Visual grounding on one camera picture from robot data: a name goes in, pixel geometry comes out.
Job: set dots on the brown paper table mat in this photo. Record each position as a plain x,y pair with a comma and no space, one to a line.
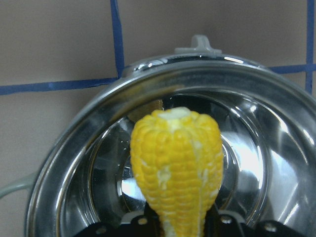
57,54

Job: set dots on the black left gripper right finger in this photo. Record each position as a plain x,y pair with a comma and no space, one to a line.
257,219

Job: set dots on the pale green cooking pot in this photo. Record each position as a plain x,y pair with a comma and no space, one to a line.
267,125

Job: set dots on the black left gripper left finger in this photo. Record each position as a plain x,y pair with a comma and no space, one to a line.
133,224

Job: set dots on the yellow corn cob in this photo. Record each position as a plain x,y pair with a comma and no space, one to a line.
177,161

